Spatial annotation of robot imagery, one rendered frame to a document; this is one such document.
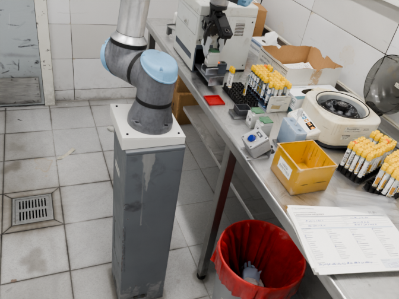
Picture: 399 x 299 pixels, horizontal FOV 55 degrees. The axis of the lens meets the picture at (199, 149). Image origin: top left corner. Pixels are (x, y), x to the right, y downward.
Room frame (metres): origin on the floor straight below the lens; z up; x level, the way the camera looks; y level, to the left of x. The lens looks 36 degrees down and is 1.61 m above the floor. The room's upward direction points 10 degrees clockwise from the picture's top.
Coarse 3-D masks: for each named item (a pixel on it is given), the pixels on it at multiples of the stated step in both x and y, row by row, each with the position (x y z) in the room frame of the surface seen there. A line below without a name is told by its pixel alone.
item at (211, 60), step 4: (208, 52) 1.52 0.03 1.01; (208, 56) 1.51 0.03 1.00; (212, 56) 1.51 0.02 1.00; (216, 56) 1.52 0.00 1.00; (208, 60) 1.50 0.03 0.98; (212, 60) 1.51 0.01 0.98; (216, 60) 1.52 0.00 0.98; (208, 64) 1.50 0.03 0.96; (212, 64) 1.51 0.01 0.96; (216, 64) 1.52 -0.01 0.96
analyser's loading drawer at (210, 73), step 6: (198, 66) 1.57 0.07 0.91; (204, 66) 1.54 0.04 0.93; (204, 72) 1.51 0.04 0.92; (210, 72) 1.51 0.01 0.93; (216, 72) 1.52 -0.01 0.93; (210, 78) 1.45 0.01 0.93; (216, 78) 1.46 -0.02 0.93; (222, 78) 1.47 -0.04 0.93; (210, 84) 1.45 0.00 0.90; (216, 84) 1.46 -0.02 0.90; (222, 84) 1.47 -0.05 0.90
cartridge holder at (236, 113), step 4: (236, 104) 1.30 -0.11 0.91; (240, 104) 1.31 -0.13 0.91; (244, 104) 1.31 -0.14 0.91; (236, 108) 1.28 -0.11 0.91; (240, 108) 1.31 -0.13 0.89; (244, 108) 1.31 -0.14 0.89; (248, 108) 1.30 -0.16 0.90; (232, 112) 1.27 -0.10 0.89; (236, 112) 1.27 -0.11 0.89; (240, 112) 1.26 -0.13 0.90; (244, 112) 1.26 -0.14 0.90; (232, 116) 1.26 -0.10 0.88; (236, 116) 1.25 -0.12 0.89; (240, 116) 1.26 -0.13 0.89; (244, 116) 1.26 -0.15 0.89
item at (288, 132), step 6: (288, 120) 1.13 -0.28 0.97; (294, 120) 1.14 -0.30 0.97; (282, 126) 1.14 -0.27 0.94; (288, 126) 1.11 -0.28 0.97; (294, 126) 1.10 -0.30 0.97; (300, 126) 1.11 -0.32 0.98; (282, 132) 1.13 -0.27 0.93; (288, 132) 1.10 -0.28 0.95; (294, 132) 1.07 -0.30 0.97; (300, 132) 1.07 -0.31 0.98; (306, 132) 1.08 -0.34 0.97; (282, 138) 1.12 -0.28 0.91; (288, 138) 1.09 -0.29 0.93; (294, 138) 1.06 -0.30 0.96; (300, 138) 1.06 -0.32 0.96; (276, 144) 1.11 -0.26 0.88
